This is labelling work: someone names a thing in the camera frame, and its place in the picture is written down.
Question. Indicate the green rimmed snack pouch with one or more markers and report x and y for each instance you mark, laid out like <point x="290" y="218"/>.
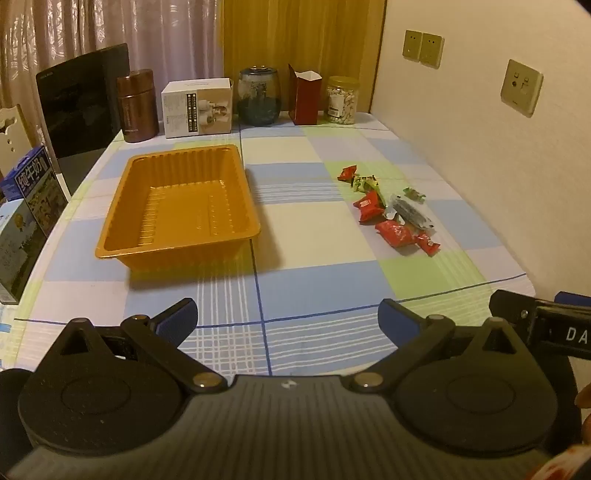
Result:
<point x="411" y="213"/>

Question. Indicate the checked tablecloth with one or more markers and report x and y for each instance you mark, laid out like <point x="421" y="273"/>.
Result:
<point x="314" y="258"/>

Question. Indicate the person's right hand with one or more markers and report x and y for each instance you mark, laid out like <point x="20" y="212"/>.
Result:
<point x="586" y="415"/>

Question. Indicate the clear plastic nut jar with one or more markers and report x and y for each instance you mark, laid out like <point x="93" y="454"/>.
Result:
<point x="342" y="104"/>

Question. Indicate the small red yellow candy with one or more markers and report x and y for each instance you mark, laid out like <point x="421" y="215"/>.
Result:
<point x="362" y="178"/>

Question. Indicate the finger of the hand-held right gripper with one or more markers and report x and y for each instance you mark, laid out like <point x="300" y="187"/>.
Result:
<point x="575" y="299"/>
<point x="510" y="305"/>

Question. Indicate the brown metal thermos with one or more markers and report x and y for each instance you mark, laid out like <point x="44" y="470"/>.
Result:
<point x="136" y="108"/>

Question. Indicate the black glossy appliance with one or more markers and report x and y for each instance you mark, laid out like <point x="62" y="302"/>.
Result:
<point x="83" y="106"/>

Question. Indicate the dark glass jar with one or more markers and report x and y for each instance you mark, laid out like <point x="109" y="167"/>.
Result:
<point x="258" y="99"/>

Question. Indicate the open red carton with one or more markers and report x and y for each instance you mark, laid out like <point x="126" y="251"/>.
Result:
<point x="305" y="101"/>

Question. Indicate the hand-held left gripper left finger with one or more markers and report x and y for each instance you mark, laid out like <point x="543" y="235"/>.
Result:
<point x="178" y="314"/>

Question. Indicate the beige wall data socket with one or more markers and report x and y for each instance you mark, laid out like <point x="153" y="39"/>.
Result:
<point x="521" y="87"/>

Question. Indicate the light blue carton box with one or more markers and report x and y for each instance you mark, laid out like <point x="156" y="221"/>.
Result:
<point x="16" y="249"/>

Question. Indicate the white printed cardboard box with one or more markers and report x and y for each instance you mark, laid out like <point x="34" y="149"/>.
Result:
<point x="196" y="108"/>

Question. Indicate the white wooden chair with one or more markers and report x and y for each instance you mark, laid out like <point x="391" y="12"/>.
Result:
<point x="14" y="134"/>

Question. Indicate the small yellow green candy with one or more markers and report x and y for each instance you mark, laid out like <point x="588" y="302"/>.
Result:
<point x="371" y="187"/>

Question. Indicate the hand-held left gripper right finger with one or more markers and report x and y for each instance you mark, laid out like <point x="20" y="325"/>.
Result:
<point x="397" y="318"/>

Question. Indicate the sheer pink curtain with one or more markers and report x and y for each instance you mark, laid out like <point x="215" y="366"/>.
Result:
<point x="92" y="27"/>

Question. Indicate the large red snack packet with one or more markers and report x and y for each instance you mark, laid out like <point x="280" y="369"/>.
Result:
<point x="369" y="206"/>

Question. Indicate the blue milk carton box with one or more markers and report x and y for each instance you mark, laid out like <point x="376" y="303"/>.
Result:
<point x="37" y="194"/>

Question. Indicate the orange plastic tray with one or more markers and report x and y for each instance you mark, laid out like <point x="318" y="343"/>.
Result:
<point x="184" y="207"/>

